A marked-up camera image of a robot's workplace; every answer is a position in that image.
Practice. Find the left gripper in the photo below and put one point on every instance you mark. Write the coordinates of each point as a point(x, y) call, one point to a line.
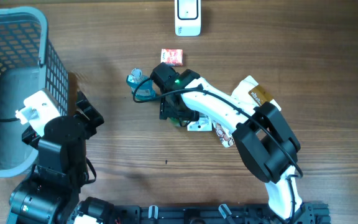
point(95, 118)

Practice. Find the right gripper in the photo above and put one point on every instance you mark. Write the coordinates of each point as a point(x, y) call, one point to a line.
point(166, 111)

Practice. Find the green lid jar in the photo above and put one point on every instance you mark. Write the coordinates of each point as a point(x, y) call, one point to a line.
point(175, 122)

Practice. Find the blue mouthwash bottle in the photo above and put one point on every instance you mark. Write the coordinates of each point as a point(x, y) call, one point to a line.
point(143, 84)

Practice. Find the clear bag with printed card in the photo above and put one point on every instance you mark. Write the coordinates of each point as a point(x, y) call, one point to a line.
point(203, 124)

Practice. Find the small red packet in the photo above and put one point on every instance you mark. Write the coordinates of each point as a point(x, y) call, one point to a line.
point(172, 57)

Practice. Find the white box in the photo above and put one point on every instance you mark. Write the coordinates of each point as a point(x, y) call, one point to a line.
point(252, 94)

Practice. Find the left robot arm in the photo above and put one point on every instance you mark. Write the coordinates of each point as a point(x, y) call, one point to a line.
point(50, 192)

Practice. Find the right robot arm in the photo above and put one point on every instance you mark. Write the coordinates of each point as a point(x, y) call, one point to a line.
point(265, 142)

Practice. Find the white barcode scanner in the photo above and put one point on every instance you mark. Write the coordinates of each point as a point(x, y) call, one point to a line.
point(187, 18)

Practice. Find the grey plastic mesh basket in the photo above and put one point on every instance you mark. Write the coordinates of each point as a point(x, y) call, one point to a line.
point(28, 63)

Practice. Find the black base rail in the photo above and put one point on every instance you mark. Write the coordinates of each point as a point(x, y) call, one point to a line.
point(309, 213)

